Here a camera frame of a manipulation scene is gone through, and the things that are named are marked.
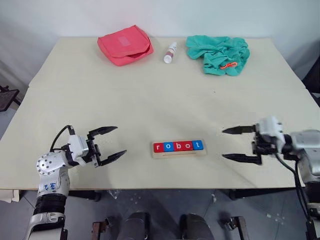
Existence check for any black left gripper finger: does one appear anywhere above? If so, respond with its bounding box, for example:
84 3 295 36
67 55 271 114
87 125 119 142
98 149 128 167

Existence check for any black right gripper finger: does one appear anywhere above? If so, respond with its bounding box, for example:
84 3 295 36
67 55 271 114
222 124 259 136
221 152 263 166

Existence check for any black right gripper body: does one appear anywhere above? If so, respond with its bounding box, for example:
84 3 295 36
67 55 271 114
250 131 284 158

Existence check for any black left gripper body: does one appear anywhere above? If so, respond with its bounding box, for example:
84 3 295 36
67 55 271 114
85 138 104 169

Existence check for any wooden letter tray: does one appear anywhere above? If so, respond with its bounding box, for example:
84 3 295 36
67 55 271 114
151 139 209 160

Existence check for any crumpled green cloth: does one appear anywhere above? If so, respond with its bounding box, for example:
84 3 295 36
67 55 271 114
185 34 251 77

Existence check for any dark rounded shape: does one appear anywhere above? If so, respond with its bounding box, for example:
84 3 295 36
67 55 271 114
179 212 215 240

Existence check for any dark object beside table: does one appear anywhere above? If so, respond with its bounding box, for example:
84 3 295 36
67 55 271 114
301 53 320 101

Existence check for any red fabric zipper pouch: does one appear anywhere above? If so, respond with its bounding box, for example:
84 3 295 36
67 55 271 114
96 24 155 67

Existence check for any small white plastic bottle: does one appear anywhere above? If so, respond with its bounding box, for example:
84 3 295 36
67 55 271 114
163 41 178 64

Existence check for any black metal stand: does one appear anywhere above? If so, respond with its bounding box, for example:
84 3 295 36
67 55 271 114
0 84 22 114

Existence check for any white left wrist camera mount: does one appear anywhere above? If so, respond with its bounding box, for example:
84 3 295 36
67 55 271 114
66 134 90 168

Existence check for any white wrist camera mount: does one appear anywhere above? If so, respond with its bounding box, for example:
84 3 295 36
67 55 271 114
255 115 286 144
66 134 90 168

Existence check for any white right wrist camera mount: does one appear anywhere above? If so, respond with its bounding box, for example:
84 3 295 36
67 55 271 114
255 115 286 144

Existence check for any black table frame bar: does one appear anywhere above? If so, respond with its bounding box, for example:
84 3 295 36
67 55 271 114
67 189 103 203
228 187 298 201

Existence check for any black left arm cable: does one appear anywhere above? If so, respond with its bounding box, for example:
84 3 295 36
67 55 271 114
49 124 76 153

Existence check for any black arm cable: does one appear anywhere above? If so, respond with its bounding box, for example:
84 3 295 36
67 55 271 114
49 124 76 153
274 152 316 240

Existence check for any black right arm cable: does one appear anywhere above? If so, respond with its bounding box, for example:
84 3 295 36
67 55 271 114
274 152 316 240

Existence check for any orange cord loop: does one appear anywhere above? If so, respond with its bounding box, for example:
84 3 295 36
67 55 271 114
219 61 238 70

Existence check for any rusty metal bracket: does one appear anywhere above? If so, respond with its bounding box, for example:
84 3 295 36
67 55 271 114
219 215 248 240
91 217 114 240

